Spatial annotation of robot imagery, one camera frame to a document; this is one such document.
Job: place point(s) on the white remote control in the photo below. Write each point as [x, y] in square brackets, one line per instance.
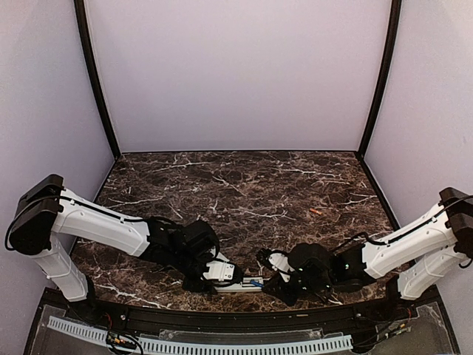
[242, 287]

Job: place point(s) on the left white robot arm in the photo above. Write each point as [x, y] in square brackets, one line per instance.
[49, 209]

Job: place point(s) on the left black frame post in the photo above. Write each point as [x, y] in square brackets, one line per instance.
[95, 82]

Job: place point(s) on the black front rail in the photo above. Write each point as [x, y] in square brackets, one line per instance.
[361, 317]

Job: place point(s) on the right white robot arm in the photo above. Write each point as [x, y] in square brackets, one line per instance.
[436, 242]

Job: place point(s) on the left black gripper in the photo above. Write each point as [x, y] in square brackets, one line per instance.
[190, 285]

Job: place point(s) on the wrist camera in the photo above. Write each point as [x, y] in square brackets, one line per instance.
[275, 260]
[222, 273]

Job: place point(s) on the black frame post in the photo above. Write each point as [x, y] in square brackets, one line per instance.
[95, 82]
[383, 74]

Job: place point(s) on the white slotted cable duct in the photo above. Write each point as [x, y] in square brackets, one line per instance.
[186, 342]

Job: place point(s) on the right black frame post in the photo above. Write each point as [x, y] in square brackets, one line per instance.
[383, 74]

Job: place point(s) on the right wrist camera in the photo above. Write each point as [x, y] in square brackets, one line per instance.
[275, 260]

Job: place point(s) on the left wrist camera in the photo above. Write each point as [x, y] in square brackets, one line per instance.
[222, 273]

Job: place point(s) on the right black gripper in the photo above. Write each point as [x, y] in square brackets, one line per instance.
[275, 282]

